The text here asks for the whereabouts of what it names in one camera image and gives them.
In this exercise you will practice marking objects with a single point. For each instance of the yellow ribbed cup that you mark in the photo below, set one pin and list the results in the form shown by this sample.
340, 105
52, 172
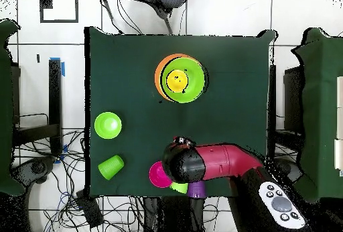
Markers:
176, 81

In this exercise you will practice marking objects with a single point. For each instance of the large orange bowl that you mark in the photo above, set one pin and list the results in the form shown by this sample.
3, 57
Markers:
158, 79

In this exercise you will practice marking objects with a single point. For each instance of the large green bowl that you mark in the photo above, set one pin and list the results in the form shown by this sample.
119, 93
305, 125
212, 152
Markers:
195, 81

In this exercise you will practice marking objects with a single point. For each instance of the pink bowl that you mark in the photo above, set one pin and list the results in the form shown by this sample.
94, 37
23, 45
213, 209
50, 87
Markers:
156, 175

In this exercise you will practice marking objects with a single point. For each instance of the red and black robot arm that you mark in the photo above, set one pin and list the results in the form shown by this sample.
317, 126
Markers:
222, 162

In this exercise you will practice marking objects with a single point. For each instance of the small green ribbed bowl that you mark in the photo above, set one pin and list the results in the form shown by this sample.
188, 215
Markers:
107, 126

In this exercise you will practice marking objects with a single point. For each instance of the dark green tablecloth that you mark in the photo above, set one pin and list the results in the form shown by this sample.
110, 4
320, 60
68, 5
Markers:
120, 68

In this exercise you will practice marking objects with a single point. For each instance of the green ribbed cup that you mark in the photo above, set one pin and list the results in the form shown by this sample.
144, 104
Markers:
180, 187

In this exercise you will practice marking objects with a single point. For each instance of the purple cup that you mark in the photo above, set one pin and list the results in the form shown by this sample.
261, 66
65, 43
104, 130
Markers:
197, 190

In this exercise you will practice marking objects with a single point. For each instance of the green smooth cup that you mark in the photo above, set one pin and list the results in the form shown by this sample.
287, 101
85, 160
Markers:
110, 167

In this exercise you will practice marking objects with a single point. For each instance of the grey office chair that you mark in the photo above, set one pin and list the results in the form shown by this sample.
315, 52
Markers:
171, 0

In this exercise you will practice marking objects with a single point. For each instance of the blue tape strip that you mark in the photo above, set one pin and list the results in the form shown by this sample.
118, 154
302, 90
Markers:
63, 69

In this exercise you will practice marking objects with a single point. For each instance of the black power strip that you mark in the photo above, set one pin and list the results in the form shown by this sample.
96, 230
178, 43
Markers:
89, 210

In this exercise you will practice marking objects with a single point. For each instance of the black chair base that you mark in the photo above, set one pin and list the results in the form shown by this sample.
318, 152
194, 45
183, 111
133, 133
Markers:
37, 167
288, 166

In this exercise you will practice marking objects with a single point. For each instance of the small black floor object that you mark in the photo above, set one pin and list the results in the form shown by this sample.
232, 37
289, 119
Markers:
38, 58

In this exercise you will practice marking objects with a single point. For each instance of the green cloth side table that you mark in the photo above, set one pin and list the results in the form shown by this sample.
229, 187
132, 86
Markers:
5, 108
321, 95

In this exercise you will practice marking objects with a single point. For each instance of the white shelf unit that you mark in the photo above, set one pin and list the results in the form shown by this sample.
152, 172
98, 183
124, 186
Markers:
339, 95

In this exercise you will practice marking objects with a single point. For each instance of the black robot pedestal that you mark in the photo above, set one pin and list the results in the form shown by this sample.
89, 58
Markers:
174, 213

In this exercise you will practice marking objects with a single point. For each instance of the black square floor frame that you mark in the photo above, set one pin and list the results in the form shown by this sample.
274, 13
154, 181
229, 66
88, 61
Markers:
46, 1

